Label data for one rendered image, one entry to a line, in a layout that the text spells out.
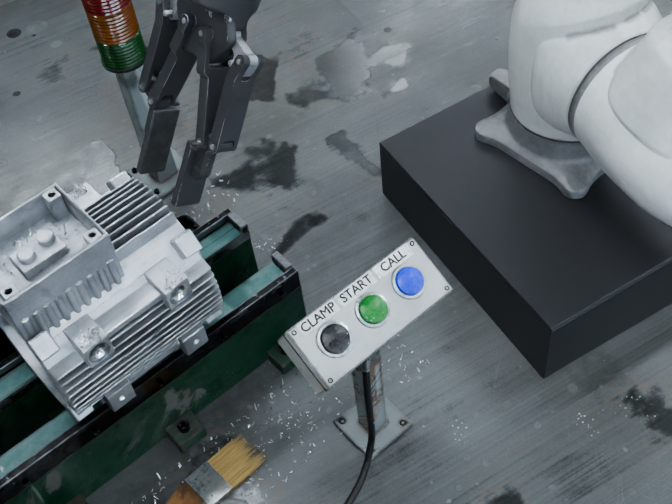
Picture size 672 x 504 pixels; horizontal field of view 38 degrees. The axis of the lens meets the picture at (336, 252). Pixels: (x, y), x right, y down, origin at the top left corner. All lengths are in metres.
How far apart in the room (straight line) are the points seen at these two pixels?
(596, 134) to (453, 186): 0.25
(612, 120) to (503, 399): 0.37
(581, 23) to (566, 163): 0.22
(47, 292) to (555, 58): 0.61
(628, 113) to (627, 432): 0.39
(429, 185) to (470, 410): 0.30
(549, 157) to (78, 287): 0.62
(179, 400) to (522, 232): 0.47
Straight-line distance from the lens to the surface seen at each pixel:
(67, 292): 1.00
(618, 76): 1.10
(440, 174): 1.30
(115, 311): 1.03
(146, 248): 1.04
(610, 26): 1.15
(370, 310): 0.97
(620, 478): 1.20
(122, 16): 1.29
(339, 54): 1.65
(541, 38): 1.16
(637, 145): 1.07
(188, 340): 1.09
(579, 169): 1.28
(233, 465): 1.20
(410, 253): 1.00
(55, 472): 1.16
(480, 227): 1.24
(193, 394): 1.21
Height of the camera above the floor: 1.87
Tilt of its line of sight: 52 degrees down
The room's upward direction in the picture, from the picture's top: 8 degrees counter-clockwise
